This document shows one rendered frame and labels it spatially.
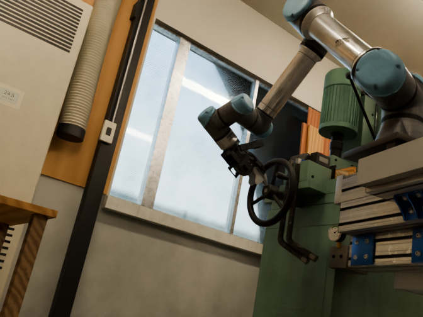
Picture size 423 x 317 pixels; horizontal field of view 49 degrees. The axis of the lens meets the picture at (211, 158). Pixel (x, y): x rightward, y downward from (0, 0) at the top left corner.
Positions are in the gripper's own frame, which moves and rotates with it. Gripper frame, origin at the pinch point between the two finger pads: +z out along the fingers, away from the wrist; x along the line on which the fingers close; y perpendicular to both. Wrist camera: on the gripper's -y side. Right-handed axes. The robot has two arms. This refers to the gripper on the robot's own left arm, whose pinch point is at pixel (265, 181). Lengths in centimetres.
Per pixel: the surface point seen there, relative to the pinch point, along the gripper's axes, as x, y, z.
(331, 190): 5.0, -19.0, 22.8
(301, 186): -2.3, -13.8, 14.9
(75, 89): -116, -20, -72
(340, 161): -8, -44, 27
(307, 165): -0.2, -21.4, 10.4
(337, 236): 16.4, 2.0, 27.9
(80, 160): -133, 0, -40
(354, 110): -3, -66, 15
